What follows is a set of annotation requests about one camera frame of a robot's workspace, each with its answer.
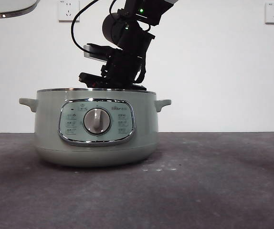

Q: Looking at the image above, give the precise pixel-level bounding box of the glass lid with green knob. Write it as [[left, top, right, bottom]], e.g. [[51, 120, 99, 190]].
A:
[[0, 0, 41, 20]]

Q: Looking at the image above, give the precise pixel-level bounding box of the pale green electric pot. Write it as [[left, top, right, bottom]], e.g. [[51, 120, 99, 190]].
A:
[[19, 88, 172, 167]]

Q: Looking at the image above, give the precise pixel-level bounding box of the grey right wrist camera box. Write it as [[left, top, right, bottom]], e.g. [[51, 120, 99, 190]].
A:
[[83, 43, 111, 64]]

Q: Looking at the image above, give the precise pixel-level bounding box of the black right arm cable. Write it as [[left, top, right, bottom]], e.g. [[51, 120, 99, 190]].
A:
[[70, 0, 97, 52]]

